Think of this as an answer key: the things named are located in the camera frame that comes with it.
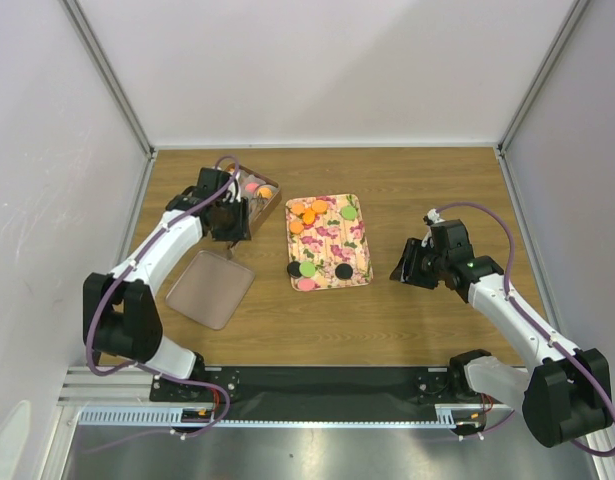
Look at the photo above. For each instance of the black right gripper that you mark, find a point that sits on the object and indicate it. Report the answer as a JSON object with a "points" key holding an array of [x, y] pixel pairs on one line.
{"points": [[406, 269]]}

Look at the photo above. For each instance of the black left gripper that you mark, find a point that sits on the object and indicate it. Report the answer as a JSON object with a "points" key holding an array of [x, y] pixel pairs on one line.
{"points": [[240, 231]]}

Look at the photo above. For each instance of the pink sandwich cookie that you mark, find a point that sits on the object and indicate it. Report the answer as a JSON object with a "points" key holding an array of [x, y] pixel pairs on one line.
{"points": [[251, 187], [306, 284]]}

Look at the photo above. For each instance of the black sandwich cookie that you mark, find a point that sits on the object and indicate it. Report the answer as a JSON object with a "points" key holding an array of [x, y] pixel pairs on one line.
{"points": [[343, 271], [293, 269]]}

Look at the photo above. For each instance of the orange pumpkin cookie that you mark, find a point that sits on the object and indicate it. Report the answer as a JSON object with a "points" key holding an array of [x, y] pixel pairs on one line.
{"points": [[296, 227]]}

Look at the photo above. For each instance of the rose gold tin lid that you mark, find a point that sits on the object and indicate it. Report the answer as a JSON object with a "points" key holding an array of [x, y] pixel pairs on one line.
{"points": [[210, 289]]}

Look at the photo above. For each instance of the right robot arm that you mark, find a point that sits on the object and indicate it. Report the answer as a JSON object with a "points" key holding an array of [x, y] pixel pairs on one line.
{"points": [[562, 392]]}

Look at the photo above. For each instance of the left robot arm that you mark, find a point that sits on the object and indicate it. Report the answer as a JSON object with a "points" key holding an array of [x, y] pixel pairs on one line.
{"points": [[121, 324]]}

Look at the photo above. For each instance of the rose gold cookie tin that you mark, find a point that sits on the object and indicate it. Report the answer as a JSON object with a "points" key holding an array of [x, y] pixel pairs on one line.
{"points": [[259, 208]]}

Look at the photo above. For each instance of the orange leaf cookie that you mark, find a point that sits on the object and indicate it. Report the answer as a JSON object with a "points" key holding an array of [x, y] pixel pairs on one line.
{"points": [[298, 209]]}

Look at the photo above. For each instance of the orange squirrel cookie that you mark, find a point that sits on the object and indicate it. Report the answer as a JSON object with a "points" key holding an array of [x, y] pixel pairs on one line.
{"points": [[309, 216]]}

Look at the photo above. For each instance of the green sandwich cookie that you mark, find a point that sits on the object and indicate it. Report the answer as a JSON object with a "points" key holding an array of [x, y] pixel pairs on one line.
{"points": [[348, 213], [307, 269]]}

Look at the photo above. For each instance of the floral serving tray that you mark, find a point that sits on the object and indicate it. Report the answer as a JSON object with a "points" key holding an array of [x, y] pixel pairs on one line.
{"points": [[329, 241]]}

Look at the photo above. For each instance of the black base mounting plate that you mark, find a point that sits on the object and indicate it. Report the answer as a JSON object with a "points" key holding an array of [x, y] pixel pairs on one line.
{"points": [[340, 394]]}

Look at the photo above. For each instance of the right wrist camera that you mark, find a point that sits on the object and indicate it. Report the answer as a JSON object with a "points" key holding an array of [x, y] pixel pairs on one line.
{"points": [[432, 217]]}

